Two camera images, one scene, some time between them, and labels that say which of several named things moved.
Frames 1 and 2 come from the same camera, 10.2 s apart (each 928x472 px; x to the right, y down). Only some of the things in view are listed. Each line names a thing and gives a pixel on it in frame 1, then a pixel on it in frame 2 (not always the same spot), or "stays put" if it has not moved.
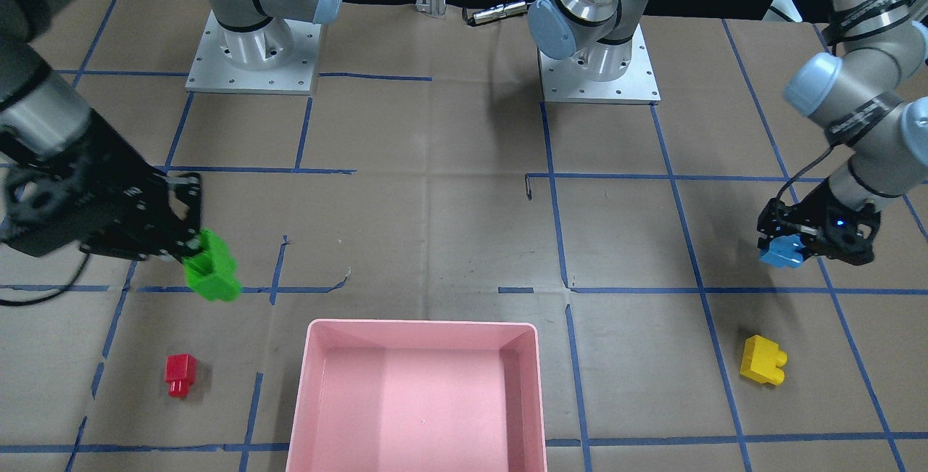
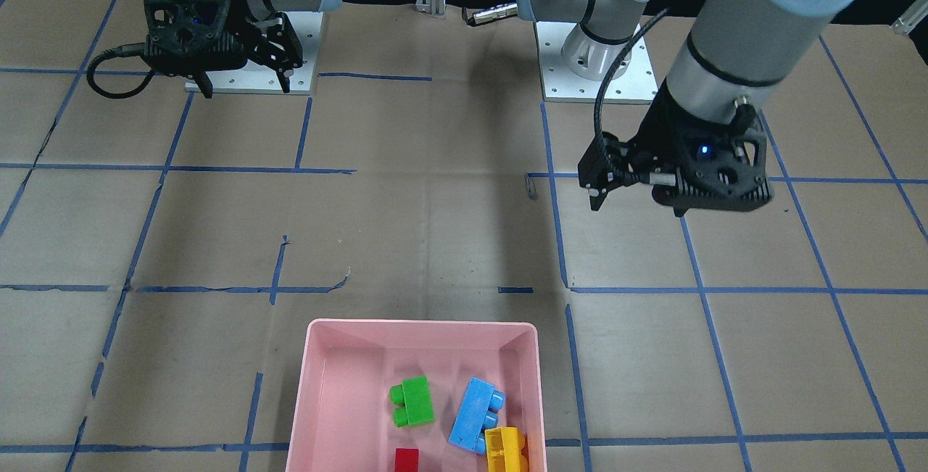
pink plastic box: x=417 y=396 stays put
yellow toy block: x=762 y=359 → x=504 y=446
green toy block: x=212 y=273 → x=415 y=394
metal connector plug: x=495 y=12 stays put
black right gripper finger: x=185 y=194 → x=264 y=43
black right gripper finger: x=180 y=246 → x=285 y=51
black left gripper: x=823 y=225 → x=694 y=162
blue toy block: x=784 y=251 → x=478 y=411
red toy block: x=180 y=372 → x=407 y=460
